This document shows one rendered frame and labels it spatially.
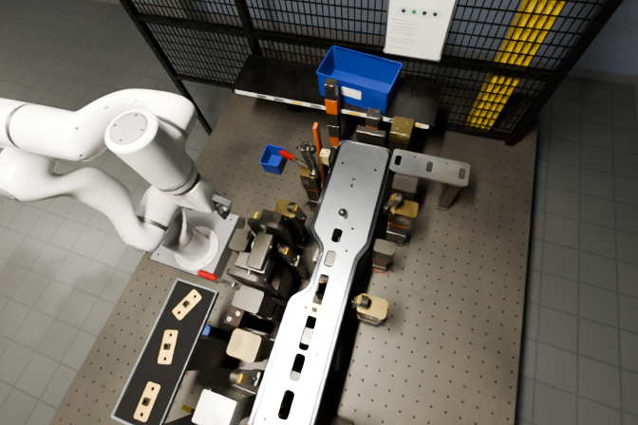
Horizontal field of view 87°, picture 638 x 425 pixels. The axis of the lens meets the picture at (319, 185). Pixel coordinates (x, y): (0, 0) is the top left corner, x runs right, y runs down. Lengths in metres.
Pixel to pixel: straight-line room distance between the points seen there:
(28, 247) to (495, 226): 3.01
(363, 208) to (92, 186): 0.84
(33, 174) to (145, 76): 2.69
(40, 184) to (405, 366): 1.28
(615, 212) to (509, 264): 1.33
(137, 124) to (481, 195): 1.45
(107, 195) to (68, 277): 1.86
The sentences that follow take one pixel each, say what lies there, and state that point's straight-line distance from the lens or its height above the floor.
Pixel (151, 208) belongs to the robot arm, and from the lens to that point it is 1.20.
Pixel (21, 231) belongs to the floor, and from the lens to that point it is 3.33.
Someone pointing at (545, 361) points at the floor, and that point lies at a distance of 2.38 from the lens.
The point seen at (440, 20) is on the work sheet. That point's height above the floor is 1.33.
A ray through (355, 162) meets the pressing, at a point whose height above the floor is 1.00.
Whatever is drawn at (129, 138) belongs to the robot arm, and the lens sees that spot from 0.59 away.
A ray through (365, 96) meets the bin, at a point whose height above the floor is 1.11.
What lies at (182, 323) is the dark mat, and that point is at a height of 1.16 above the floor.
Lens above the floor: 2.16
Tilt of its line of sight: 63 degrees down
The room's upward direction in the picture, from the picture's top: 12 degrees counter-clockwise
